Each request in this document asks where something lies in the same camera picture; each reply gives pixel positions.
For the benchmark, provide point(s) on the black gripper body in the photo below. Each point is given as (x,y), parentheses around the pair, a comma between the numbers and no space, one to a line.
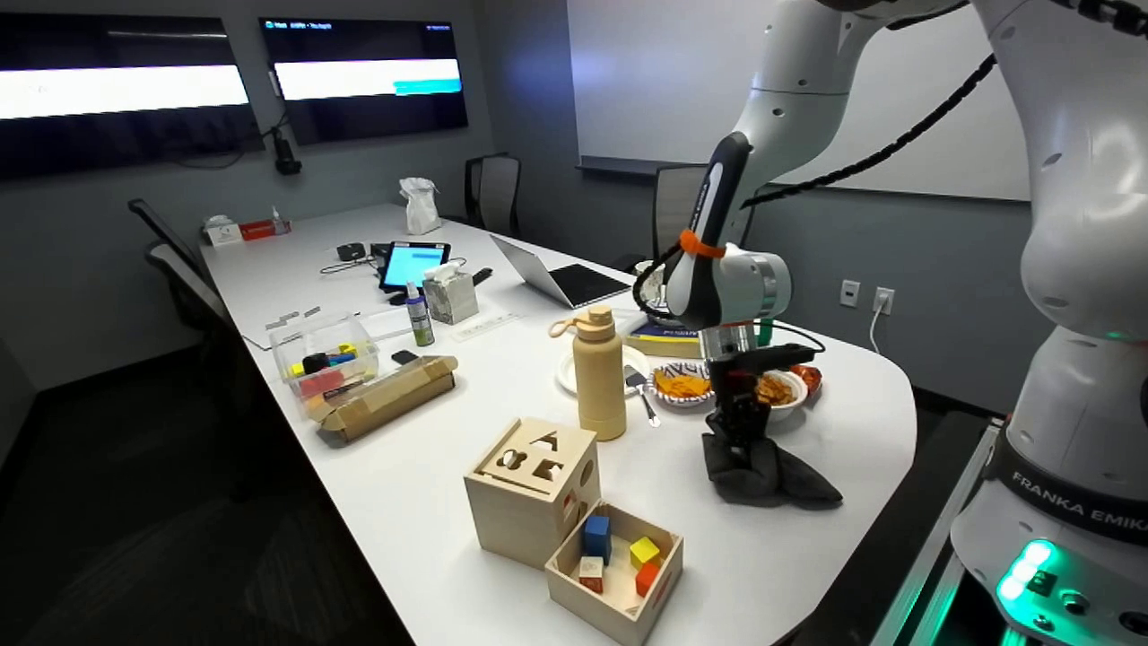
(753,355)

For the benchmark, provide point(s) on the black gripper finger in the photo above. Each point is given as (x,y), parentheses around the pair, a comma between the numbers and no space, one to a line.
(758,430)
(728,434)

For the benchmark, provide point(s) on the black towel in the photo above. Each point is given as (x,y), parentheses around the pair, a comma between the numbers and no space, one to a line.
(772,474)

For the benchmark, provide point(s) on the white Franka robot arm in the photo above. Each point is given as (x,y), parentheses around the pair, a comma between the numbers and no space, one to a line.
(1052,300)

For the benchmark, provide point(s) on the green cylinder toy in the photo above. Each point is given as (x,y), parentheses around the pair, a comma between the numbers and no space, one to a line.
(760,333)

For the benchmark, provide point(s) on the white bowl with snacks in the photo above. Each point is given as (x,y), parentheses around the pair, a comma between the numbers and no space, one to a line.
(783,393)

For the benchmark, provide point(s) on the small red bowl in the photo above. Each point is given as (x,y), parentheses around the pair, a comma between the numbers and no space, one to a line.
(811,380)

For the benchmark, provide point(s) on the patterned bowl with orange snacks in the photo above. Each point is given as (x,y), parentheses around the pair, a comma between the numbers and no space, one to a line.
(682,387)

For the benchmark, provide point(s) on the yellow and blue book stack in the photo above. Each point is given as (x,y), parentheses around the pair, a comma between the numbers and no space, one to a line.
(660,343)

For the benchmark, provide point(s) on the metal spoon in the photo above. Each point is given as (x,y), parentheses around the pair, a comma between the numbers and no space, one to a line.
(643,393)

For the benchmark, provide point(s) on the white plate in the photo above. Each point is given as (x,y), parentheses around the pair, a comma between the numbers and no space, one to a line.
(637,364)

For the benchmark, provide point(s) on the beige water bottle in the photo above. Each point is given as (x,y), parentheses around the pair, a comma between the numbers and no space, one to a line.
(599,380)

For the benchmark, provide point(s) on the yellow wooden block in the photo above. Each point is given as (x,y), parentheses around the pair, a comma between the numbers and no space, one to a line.
(643,550)

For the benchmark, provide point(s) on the grey office chair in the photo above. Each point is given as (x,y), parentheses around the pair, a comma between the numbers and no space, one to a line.
(676,211)

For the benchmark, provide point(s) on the orange wooden block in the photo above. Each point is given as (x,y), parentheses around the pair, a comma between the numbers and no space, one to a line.
(648,578)

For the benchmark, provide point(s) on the blue wooden block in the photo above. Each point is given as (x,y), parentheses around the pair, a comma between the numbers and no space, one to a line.
(595,535)

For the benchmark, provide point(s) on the wooden open tray box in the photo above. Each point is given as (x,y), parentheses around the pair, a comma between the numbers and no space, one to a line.
(611,577)

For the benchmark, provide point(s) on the red and white wooden block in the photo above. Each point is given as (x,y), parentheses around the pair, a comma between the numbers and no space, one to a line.
(591,574)

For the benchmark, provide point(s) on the wooden shape sorter cube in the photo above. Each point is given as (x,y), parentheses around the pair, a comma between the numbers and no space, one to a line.
(531,490)

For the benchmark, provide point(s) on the silver open laptop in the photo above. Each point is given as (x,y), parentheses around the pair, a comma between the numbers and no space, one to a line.
(558,277)

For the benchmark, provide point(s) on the black office chair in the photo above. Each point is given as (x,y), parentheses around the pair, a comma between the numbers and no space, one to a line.
(493,191)

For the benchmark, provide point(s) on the white tissue box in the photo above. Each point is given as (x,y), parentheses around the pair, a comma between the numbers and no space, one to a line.
(451,297)

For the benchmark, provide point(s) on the small bottle with green label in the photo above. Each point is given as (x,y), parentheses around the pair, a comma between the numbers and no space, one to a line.
(422,322)

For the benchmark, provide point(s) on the black phone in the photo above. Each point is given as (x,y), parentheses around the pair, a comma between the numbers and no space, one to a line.
(403,357)

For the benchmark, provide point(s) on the tablet with lit screen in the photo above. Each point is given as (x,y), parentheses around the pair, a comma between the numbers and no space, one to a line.
(415,263)

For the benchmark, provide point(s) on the white paper bag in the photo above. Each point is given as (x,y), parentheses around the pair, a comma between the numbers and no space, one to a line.
(418,206)

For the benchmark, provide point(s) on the clear plastic container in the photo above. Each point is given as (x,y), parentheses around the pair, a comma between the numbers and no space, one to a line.
(323,359)

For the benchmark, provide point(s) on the small black devices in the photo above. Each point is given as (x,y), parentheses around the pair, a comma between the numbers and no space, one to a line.
(351,252)

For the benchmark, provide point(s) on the white paper sheets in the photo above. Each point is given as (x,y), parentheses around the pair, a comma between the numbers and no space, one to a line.
(288,322)

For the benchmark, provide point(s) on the red and white box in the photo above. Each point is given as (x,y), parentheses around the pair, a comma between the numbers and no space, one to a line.
(246,228)

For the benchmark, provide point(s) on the dark office chair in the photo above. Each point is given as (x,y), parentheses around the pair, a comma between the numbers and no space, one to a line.
(180,271)

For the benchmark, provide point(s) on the white wall outlet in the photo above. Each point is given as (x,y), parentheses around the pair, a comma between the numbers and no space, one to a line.
(849,291)

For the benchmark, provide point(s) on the wall outlet with plug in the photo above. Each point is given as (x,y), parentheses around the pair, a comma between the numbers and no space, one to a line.
(882,300)

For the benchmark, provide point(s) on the white wall whiteboard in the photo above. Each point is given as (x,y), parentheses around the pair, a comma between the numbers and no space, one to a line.
(658,85)

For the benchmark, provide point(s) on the wall monitor with teal bar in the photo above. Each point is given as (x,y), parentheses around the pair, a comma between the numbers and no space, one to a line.
(363,78)

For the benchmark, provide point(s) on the large wall monitor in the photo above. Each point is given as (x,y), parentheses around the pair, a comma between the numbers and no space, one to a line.
(118,90)

